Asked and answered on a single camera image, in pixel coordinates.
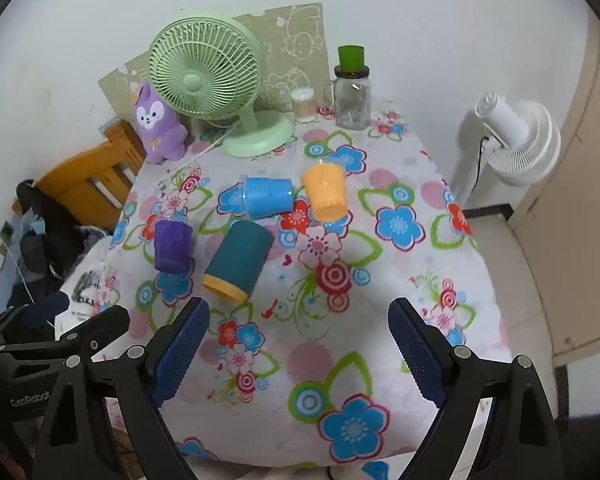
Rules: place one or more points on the patterned beige board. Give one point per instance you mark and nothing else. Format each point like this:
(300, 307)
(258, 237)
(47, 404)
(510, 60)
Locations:
(295, 35)

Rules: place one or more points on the small clear glass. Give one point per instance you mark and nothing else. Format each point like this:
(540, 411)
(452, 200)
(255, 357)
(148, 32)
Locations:
(328, 95)

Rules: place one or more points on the white printed plastic bag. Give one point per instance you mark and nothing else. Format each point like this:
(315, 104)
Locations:
(85, 285)

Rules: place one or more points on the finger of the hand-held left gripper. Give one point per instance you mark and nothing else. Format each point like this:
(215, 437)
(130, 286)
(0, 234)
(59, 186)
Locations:
(102, 322)

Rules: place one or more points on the cotton swab container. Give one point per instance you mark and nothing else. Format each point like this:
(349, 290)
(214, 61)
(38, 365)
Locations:
(304, 106)

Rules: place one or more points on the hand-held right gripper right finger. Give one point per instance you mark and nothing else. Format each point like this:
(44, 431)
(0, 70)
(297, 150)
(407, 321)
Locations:
(420, 355)

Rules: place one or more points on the beige door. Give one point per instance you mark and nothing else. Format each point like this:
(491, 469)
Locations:
(580, 210)

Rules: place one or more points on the blue plastic cup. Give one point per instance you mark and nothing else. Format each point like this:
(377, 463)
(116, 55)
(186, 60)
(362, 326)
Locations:
(267, 197)

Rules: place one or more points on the floral tablecloth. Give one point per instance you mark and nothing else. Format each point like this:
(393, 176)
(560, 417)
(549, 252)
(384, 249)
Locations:
(330, 340)

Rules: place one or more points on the green desk fan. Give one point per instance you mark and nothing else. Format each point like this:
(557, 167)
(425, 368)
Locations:
(200, 80)

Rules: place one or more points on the purple plastic cup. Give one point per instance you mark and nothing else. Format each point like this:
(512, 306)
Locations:
(172, 245)

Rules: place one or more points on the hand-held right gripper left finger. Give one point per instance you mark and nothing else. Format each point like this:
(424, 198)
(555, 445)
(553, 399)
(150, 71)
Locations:
(180, 352)

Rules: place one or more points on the white standing fan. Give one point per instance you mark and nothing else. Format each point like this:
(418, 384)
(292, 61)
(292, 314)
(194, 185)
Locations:
(525, 145)

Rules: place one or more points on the glass jar with black lid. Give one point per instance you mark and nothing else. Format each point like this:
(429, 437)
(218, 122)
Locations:
(352, 105)

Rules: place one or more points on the pile of dark clothes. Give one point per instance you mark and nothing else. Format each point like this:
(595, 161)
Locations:
(55, 240)

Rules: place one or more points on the orange plastic cup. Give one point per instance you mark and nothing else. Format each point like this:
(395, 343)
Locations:
(325, 190)

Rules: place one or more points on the wooden chair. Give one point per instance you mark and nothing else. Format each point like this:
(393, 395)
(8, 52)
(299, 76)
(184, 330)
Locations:
(75, 180)

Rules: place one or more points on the teal cup with yellow rim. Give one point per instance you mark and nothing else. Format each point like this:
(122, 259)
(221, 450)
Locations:
(237, 260)

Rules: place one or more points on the purple plush toy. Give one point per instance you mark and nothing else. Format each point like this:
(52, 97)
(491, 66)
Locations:
(157, 125)

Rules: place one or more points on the green cup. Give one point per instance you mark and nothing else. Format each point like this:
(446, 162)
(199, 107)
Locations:
(351, 57)

